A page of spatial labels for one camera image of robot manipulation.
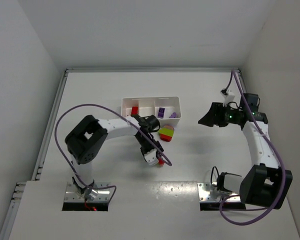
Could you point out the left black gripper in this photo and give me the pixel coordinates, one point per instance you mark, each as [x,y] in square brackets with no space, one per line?
[160,148]

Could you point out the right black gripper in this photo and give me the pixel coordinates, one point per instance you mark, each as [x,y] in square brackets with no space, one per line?
[218,115]

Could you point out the red green purple lego stack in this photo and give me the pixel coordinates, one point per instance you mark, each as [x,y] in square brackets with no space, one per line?
[166,133]

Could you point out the purple flower lego brick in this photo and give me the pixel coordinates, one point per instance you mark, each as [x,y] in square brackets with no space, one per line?
[173,115]

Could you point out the purple square lego brick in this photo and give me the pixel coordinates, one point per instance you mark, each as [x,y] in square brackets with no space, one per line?
[161,112]

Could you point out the red rounded lego brick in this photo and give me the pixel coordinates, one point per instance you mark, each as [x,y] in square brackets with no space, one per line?
[134,110]

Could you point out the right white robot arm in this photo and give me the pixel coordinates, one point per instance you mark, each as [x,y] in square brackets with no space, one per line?
[264,181]

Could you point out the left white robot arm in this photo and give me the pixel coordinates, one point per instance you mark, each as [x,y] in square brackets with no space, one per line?
[86,139]

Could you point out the white three-compartment container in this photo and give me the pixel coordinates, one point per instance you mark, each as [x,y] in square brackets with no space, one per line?
[150,105]

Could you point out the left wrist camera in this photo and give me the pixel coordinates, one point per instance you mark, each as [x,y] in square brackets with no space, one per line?
[151,157]

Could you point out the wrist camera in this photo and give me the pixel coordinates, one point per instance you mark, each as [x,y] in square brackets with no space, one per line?
[151,157]
[228,96]

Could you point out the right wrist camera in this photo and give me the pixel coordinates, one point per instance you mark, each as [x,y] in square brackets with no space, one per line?
[228,96]

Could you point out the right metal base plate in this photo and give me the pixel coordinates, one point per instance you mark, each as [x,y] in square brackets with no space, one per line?
[208,194]

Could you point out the metal base plate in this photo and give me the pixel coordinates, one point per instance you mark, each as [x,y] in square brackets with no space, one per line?
[99,194]
[208,194]

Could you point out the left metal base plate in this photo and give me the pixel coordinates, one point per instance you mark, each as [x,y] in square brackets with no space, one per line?
[99,194]

